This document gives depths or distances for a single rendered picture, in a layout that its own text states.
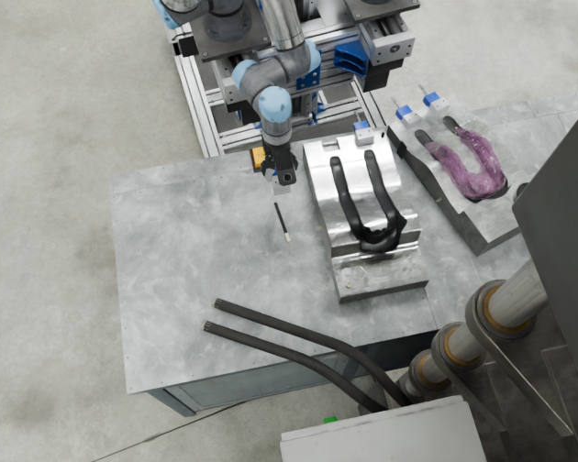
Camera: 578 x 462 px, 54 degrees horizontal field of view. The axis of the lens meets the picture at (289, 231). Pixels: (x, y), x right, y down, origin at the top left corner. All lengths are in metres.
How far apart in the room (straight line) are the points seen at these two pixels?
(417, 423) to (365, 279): 0.76
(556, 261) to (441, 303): 1.10
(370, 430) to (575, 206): 0.50
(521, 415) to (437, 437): 0.28
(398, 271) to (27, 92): 2.30
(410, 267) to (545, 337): 0.77
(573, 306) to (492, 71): 2.72
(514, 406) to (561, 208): 0.64
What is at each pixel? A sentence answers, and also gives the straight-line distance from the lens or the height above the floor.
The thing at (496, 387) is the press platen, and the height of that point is 1.29.
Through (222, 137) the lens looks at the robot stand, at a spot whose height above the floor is 0.23.
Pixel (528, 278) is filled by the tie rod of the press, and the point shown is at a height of 1.70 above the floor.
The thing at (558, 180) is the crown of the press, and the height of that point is 1.91.
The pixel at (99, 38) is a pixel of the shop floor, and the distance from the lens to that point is 3.44.
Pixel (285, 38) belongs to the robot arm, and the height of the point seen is 1.33.
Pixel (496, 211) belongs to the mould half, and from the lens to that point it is 1.75.
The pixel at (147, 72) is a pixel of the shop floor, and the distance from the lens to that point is 3.21.
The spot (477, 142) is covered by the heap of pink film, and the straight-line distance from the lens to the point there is 1.85.
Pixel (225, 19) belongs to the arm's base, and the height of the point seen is 1.11.
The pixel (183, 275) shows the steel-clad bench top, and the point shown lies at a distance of 1.72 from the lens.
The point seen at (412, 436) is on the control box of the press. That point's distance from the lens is 0.94.
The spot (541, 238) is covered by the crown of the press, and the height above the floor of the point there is 1.84.
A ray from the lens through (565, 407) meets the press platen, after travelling 0.94.
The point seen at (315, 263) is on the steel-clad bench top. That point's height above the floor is 0.80.
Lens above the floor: 2.39
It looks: 66 degrees down
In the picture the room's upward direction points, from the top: 1 degrees counter-clockwise
